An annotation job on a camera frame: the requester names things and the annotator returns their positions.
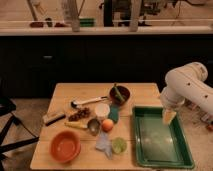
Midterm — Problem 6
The translucent yellowish gripper finger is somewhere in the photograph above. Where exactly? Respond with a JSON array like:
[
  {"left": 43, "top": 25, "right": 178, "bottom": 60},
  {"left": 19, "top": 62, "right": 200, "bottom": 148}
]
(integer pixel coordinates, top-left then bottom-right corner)
[{"left": 162, "top": 109, "right": 176, "bottom": 125}]

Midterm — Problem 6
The white handled dish brush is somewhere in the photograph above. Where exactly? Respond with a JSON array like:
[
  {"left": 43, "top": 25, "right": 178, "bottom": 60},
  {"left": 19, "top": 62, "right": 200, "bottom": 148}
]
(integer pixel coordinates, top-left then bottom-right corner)
[{"left": 71, "top": 96, "right": 108, "bottom": 108}]

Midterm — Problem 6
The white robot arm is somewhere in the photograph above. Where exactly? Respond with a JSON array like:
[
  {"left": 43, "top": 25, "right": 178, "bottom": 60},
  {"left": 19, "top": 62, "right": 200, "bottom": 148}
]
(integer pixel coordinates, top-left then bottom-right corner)
[{"left": 159, "top": 62, "right": 213, "bottom": 125}]

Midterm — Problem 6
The green vegetable in bowl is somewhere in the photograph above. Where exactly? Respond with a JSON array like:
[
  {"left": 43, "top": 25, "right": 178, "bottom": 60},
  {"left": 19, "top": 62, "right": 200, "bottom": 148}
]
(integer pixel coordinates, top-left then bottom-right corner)
[{"left": 114, "top": 83, "right": 125, "bottom": 102}]

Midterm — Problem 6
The red orange bowl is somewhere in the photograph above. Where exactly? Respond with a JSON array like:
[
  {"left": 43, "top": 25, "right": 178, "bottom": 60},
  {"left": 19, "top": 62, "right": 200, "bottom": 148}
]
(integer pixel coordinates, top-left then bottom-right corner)
[{"left": 49, "top": 130, "right": 81, "bottom": 163}]

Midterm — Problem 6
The green plastic tray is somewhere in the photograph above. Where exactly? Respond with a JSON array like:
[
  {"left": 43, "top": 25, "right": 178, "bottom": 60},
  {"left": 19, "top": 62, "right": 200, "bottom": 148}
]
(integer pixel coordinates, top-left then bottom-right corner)
[{"left": 132, "top": 106, "right": 194, "bottom": 169}]

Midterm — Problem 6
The green lime cup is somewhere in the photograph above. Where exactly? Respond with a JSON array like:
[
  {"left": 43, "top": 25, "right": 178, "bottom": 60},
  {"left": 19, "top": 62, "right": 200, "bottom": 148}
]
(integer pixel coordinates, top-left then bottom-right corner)
[{"left": 111, "top": 137, "right": 127, "bottom": 154}]

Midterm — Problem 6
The orange peach fruit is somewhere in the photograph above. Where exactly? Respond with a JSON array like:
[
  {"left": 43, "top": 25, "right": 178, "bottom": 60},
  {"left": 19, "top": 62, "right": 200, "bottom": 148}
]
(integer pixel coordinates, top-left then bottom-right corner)
[{"left": 101, "top": 119, "right": 114, "bottom": 132}]

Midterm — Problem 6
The metal spoon yellow handle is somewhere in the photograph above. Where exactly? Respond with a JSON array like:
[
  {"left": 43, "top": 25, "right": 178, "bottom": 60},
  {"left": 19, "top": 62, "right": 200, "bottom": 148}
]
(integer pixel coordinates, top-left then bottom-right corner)
[{"left": 65, "top": 118, "right": 100, "bottom": 136}]

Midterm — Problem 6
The black chair frame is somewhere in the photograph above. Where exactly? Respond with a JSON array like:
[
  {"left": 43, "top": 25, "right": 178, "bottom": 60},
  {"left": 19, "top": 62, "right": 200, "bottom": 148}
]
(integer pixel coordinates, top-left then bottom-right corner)
[{"left": 0, "top": 78, "right": 40, "bottom": 171}]

